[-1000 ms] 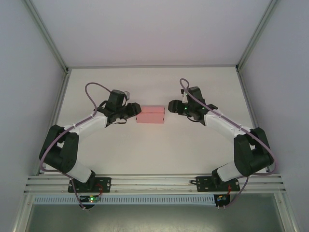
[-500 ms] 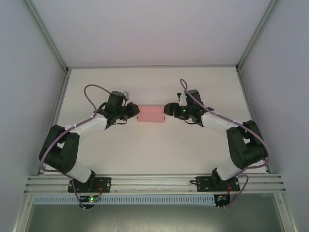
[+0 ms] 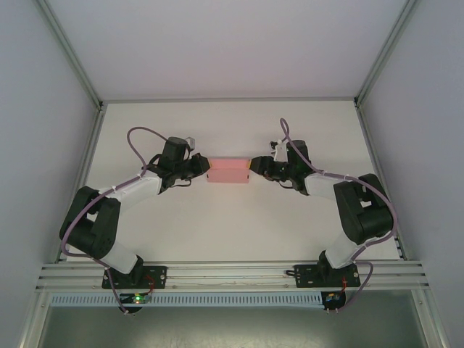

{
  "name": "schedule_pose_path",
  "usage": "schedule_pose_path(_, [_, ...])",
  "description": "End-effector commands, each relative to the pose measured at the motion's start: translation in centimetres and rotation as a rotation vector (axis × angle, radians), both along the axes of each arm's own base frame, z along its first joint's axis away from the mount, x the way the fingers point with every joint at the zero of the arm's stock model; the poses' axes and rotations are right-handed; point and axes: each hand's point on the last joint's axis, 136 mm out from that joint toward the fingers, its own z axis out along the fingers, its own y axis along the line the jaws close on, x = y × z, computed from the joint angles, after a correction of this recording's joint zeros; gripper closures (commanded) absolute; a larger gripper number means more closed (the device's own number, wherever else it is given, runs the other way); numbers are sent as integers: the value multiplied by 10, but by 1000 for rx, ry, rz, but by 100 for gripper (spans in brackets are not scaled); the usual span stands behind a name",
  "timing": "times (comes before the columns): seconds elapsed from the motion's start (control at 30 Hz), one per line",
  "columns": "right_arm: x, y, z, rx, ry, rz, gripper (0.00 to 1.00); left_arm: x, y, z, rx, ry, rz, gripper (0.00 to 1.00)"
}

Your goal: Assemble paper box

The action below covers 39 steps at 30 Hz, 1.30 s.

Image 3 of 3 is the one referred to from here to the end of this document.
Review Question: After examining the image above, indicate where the pink paper box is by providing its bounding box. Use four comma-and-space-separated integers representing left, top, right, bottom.
205, 157, 252, 186

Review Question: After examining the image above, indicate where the circuit board with green light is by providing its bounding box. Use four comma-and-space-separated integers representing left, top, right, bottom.
121, 292, 153, 305

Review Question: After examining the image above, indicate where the aluminium table side rail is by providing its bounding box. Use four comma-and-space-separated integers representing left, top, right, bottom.
56, 103, 107, 264
354, 103, 410, 262

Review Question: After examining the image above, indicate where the aluminium mounting rail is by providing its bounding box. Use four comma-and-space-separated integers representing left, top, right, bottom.
34, 259, 433, 291

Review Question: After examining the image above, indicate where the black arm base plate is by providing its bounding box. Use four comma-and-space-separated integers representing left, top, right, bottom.
101, 265, 168, 291
294, 264, 362, 290

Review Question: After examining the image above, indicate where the white slotted cable duct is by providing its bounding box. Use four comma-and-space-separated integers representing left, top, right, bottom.
49, 291, 324, 308

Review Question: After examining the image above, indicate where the aluminium frame post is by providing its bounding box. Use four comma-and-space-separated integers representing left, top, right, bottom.
352, 0, 423, 109
35, 0, 107, 110

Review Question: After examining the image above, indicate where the aluminium frame leg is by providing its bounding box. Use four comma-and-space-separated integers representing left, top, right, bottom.
412, 289, 447, 348
17, 289, 51, 348

